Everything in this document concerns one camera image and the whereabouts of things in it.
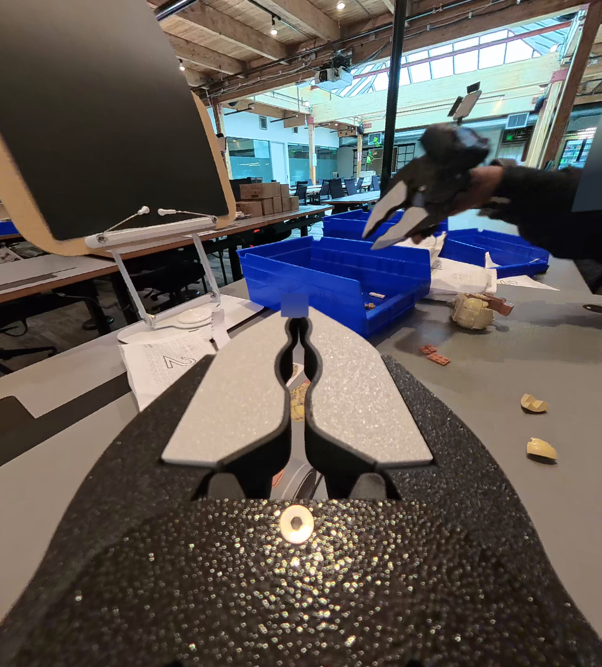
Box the stack of cardboard boxes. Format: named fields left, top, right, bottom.
left=236, top=181, right=300, bottom=219

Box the light panel on stand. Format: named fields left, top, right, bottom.
left=448, top=82, right=484, bottom=124

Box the black pole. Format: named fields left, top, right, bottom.
left=384, top=0, right=410, bottom=195

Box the white printed paper sheet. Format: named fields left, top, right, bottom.
left=120, top=333, right=218, bottom=412

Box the wood edged grey desk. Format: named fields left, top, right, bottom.
left=0, top=204, right=334, bottom=334

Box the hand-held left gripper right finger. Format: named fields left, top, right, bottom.
left=301, top=313, right=433, bottom=498

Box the crumpled printed paper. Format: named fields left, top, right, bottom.
left=0, top=245, right=39, bottom=267

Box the dark desk cable cover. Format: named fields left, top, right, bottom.
left=0, top=372, right=143, bottom=485

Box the person's right hand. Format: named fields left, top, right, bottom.
left=468, top=163, right=506, bottom=210

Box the person's right forearm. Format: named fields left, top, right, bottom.
left=488, top=164, right=602, bottom=264

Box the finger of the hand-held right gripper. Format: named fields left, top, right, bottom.
left=373, top=206, right=429, bottom=251
left=362, top=180, right=416, bottom=239

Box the wooden support post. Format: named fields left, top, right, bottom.
left=541, top=0, right=602, bottom=167

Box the plain white paper sheet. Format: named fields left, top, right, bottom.
left=496, top=275, right=560, bottom=291

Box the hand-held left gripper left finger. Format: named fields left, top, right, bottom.
left=161, top=315, right=298, bottom=498

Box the tan brick assembly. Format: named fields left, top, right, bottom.
left=451, top=292, right=514, bottom=330

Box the ceiling projector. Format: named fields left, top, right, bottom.
left=314, top=65, right=355, bottom=92

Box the black board on white stand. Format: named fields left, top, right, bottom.
left=0, top=0, right=266, bottom=347

